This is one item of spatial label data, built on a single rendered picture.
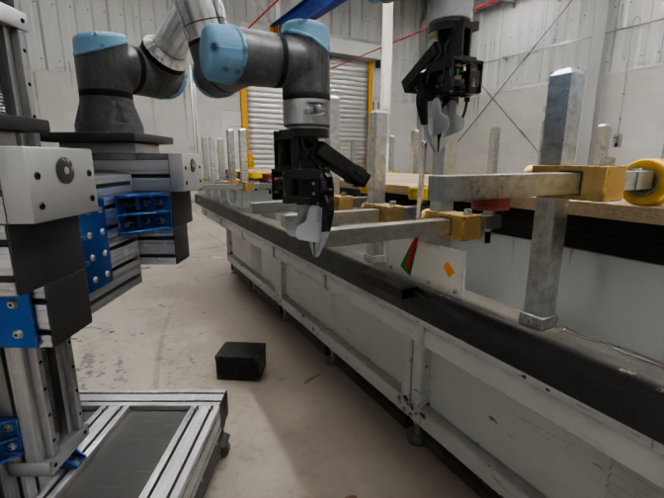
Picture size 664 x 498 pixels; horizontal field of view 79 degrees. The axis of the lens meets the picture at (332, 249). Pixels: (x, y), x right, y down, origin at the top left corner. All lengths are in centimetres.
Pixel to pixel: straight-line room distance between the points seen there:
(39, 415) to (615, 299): 117
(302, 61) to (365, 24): 1030
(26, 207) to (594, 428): 86
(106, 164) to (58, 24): 786
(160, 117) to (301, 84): 812
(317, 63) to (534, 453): 103
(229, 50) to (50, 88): 814
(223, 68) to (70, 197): 27
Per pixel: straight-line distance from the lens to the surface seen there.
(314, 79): 65
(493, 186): 54
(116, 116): 111
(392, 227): 76
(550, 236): 73
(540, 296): 75
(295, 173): 63
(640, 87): 862
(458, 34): 78
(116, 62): 114
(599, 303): 96
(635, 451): 79
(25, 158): 59
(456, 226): 84
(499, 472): 130
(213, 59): 61
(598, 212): 90
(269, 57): 63
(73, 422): 118
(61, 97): 869
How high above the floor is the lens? 98
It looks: 13 degrees down
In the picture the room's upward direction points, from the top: straight up
